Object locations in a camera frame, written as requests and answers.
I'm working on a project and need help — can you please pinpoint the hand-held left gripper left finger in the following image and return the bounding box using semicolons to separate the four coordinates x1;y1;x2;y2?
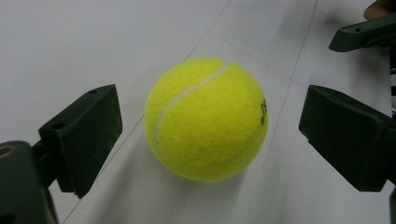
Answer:
31;83;123;199

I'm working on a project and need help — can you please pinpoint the yellow tennis ball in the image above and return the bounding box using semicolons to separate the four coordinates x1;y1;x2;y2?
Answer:
144;57;269;183

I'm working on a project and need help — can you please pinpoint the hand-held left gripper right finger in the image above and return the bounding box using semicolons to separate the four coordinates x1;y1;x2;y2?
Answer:
298;84;396;192

